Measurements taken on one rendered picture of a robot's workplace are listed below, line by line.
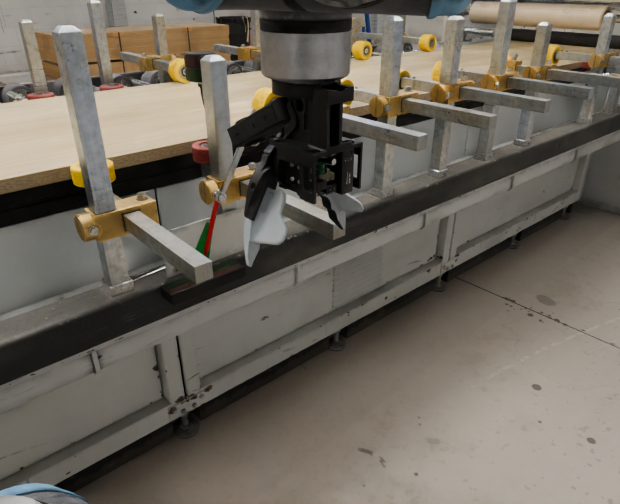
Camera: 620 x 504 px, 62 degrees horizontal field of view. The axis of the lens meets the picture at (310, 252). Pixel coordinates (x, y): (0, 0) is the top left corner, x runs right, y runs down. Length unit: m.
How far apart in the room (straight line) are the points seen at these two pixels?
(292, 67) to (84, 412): 1.16
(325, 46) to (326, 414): 1.37
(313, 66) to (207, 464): 1.30
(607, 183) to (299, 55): 3.10
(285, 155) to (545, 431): 1.45
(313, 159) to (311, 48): 0.10
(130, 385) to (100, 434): 0.14
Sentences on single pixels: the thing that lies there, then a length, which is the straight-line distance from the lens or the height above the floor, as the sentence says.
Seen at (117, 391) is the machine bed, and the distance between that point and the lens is 1.50.
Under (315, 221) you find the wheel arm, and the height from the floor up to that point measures 0.85.
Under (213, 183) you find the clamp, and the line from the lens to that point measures 1.06.
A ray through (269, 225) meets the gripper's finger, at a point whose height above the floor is 0.99.
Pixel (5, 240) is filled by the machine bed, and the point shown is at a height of 0.77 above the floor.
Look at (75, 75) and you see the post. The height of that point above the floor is 1.10.
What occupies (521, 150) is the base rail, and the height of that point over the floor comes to 0.70.
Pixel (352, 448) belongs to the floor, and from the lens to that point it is 1.64.
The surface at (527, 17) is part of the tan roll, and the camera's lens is 3.49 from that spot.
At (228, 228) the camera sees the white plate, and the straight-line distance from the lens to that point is 1.10.
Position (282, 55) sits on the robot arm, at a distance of 0.52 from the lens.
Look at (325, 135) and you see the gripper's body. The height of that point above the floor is 1.09.
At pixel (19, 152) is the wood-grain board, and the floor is 0.90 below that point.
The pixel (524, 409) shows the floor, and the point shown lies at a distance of 1.88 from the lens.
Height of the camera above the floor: 1.23
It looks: 28 degrees down
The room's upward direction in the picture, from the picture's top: straight up
